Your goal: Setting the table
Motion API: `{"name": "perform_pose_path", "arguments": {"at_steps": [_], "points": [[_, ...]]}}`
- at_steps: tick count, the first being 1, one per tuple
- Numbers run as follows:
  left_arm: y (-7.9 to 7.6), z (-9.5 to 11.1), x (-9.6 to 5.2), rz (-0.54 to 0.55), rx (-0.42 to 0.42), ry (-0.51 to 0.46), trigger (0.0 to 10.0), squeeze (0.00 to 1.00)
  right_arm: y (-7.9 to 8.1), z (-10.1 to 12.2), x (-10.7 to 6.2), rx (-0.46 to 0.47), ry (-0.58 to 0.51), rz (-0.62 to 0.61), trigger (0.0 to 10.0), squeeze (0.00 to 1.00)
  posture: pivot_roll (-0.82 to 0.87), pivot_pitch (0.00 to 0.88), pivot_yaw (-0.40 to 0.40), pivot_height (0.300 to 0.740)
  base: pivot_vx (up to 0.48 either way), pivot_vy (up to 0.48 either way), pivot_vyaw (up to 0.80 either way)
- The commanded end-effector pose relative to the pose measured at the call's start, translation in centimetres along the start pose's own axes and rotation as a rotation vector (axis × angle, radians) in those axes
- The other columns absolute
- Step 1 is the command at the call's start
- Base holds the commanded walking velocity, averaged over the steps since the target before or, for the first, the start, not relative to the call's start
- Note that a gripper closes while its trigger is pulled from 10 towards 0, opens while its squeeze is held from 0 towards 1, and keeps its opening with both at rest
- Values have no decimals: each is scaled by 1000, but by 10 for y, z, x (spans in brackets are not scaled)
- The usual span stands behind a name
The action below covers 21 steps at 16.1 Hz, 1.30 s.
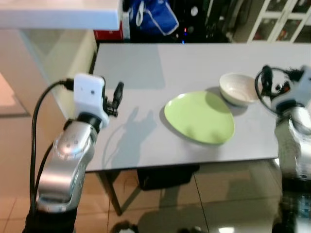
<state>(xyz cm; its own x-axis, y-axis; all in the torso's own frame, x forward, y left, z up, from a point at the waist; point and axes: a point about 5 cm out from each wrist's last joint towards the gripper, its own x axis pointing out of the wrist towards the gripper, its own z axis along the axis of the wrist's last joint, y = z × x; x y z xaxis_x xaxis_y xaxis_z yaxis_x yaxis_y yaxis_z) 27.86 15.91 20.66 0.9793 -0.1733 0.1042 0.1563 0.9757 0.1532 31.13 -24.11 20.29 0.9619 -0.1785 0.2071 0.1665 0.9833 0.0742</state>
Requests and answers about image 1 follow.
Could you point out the green round plate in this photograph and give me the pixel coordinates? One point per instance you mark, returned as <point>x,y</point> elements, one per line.
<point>199,117</point>

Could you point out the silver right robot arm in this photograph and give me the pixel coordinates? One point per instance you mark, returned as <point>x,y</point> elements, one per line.
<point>293,141</point>

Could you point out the black box under table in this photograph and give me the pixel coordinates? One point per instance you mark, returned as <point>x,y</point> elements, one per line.
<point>167,177</point>

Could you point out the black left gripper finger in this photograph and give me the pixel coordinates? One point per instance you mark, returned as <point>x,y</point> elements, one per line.
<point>119,91</point>

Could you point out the blue bag with white trim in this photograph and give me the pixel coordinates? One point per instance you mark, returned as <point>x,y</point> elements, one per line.
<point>153,17</point>

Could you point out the white counter top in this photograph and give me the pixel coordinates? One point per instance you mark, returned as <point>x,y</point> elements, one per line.
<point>58,13</point>

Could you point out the black computer case with lights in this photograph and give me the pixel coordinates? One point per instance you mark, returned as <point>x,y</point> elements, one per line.
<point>204,19</point>

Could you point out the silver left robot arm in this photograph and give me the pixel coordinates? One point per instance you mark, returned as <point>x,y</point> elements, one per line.
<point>68,155</point>

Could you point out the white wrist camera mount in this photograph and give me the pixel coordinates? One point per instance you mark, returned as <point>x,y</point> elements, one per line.
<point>90,94</point>
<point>305,85</point>

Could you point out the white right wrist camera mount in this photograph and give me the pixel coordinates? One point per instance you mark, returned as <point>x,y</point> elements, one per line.
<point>305,85</point>

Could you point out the white ceramic bowl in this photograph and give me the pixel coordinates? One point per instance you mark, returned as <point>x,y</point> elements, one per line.
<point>237,90</point>

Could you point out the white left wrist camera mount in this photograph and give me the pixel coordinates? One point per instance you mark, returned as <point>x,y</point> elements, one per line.
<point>90,94</point>

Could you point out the white glass-door cabinet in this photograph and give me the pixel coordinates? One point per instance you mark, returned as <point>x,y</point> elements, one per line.
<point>282,22</point>

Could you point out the red box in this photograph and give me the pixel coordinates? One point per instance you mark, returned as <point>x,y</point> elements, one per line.
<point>108,34</point>

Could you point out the dark metal table leg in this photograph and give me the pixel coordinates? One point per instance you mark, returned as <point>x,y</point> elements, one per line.
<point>111,194</point>

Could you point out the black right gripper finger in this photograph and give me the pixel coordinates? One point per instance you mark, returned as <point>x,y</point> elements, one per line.
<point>266,80</point>

